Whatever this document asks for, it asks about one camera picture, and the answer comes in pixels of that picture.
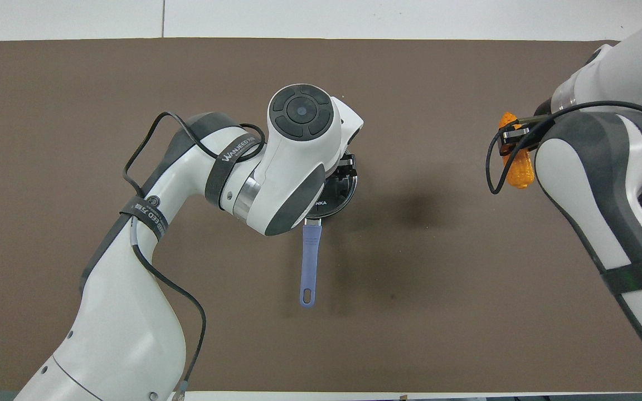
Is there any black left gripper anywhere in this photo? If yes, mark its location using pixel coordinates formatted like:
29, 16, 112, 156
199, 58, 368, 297
324, 155, 358, 185

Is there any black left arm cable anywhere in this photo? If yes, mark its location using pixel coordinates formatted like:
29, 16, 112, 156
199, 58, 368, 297
121, 111, 266, 401

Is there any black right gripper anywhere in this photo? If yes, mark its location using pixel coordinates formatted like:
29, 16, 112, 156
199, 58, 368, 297
497, 114, 549, 157

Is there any brown table mat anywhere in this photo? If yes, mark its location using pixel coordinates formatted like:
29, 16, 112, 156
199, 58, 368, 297
0, 38, 642, 394

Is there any black velcro cable strap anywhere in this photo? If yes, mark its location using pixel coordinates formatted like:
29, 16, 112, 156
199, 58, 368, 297
205, 132, 261, 206
119, 194, 169, 242
599, 249, 642, 296

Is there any black pot purple handle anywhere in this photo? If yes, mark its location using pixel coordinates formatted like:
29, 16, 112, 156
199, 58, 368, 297
299, 153, 360, 309

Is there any orange corn cob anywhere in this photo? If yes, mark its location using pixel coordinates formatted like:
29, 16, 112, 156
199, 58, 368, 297
499, 111, 536, 190

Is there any glass lid purple knob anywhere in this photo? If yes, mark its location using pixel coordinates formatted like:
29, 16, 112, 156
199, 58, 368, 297
307, 154, 359, 219

